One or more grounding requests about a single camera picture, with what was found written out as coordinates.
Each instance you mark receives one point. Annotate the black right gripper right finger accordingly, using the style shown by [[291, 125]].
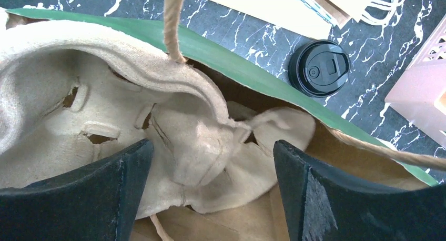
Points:
[[322, 202]]

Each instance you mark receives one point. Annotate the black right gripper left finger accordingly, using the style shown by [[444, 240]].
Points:
[[98, 201]]

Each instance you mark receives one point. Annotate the brown pulp cup carrier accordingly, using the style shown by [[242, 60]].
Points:
[[74, 92]]

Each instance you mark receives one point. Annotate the black coffee cup lid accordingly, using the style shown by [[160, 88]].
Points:
[[319, 69]]

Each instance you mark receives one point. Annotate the green kraft paper bag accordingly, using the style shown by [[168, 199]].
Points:
[[335, 141]]

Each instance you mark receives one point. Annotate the orange plastic file organizer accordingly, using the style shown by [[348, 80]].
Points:
[[419, 94]]

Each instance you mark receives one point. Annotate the stack of flat paper bags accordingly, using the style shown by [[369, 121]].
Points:
[[315, 18]]

